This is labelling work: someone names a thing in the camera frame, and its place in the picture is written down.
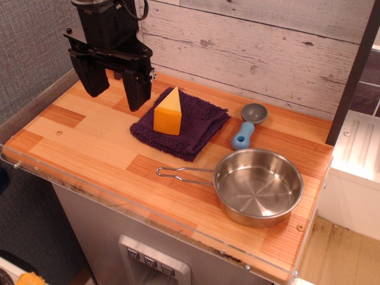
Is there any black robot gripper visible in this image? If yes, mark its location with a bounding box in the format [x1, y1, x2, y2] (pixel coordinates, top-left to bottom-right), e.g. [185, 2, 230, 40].
[64, 1, 153, 112]

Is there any blue spoon with grey bowl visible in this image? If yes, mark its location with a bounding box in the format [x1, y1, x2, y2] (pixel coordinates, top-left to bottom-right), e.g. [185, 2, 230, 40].
[232, 103, 268, 150]

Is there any orange cheese wedge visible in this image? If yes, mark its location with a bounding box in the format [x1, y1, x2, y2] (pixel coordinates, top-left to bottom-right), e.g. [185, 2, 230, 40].
[153, 87, 182, 135]

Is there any purple folded towel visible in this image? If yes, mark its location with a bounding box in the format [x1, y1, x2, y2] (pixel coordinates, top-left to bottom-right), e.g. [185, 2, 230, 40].
[130, 87, 230, 162]

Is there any grey toy cabinet front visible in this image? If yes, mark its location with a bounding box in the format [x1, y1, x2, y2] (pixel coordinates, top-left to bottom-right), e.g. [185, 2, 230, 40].
[53, 184, 271, 284]

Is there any silver dispenser button panel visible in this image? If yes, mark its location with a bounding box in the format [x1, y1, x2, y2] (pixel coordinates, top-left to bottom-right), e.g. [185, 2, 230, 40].
[118, 235, 192, 284]

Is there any stainless steel pan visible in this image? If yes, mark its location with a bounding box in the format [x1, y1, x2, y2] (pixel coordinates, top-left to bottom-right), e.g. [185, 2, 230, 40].
[156, 148, 305, 229]

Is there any orange object bottom left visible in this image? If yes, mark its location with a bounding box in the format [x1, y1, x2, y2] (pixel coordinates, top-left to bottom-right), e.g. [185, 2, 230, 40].
[16, 272, 46, 285]

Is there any white toy sink unit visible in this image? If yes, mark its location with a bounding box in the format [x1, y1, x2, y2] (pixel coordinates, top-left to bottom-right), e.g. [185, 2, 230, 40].
[317, 111, 379, 239]

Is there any dark left vertical post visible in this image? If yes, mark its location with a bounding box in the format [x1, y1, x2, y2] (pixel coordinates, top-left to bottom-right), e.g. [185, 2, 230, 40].
[113, 71, 122, 80]

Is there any dark vertical post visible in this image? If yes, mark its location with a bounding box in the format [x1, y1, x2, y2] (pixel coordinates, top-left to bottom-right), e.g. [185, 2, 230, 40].
[113, 71, 122, 80]
[325, 0, 379, 146]

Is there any dark right vertical post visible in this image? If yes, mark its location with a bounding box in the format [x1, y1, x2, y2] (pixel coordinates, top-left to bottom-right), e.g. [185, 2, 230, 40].
[325, 0, 379, 146]

